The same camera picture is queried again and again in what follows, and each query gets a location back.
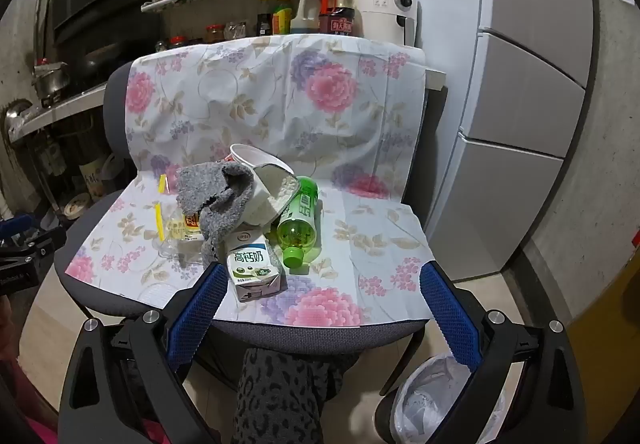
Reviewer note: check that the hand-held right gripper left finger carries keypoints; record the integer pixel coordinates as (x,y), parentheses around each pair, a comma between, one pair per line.
(196,314)

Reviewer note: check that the person's left forearm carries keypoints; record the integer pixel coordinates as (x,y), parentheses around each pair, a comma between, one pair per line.
(7,329)

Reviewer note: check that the white kitchen appliance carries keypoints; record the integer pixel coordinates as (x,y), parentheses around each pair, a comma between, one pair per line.
(380,9)

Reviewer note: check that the steel lid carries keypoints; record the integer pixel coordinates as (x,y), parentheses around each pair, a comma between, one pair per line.
(17,114)

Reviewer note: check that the black wok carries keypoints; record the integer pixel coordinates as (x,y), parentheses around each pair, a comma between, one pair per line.
(100,59)

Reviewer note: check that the white jug red cap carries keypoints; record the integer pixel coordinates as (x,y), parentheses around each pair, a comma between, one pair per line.
(304,19)

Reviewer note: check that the green plastic bottle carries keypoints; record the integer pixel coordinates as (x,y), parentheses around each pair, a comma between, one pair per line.
(297,224)

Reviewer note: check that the grey leopard print pants leg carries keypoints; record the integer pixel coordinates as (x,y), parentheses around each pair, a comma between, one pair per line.
(280,399)

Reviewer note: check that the steel pot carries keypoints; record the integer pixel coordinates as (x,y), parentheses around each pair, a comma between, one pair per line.
(50,81)

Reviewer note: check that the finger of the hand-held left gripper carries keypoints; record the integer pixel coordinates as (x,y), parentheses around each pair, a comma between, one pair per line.
(47,241)

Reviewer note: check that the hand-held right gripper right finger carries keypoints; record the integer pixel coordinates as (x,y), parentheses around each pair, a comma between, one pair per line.
(445,314)

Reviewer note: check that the orange paper noodle bowl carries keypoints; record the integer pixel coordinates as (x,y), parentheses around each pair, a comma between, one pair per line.
(260,156)

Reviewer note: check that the grey fuzzy sock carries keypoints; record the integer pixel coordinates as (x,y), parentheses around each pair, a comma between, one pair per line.
(220,204)

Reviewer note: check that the black trash bin white liner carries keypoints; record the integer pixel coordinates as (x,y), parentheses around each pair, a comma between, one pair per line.
(430,404)

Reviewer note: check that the grey refrigerator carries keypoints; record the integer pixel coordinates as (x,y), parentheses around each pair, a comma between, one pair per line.
(525,74)

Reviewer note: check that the red lid jar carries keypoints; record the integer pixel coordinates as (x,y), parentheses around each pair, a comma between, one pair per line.
(215,34)
(177,43)

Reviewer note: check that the green yellow bottle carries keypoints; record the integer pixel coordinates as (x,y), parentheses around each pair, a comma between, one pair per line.
(282,16)

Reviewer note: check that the white green milk carton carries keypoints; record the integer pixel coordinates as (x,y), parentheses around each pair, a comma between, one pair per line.
(250,264)

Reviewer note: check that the kitchen counter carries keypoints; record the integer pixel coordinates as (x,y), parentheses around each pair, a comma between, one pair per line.
(65,109)

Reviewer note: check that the beige side counter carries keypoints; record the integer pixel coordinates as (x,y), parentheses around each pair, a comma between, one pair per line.
(435,79)

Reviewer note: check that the grey office chair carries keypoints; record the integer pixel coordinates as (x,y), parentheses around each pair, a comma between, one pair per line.
(300,339)

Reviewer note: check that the large red label oil bottle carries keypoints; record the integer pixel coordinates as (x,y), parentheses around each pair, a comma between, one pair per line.
(337,9)

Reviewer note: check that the clear yellow plastic bag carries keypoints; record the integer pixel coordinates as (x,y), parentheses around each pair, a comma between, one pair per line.
(187,226)

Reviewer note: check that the dark bottle yellow cap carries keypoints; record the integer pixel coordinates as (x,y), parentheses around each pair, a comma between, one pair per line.
(264,19)

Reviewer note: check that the floral cloth cover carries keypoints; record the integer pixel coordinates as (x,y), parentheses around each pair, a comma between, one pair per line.
(300,124)

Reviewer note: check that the empty clear jar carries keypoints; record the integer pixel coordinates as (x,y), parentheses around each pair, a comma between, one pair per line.
(235,30)

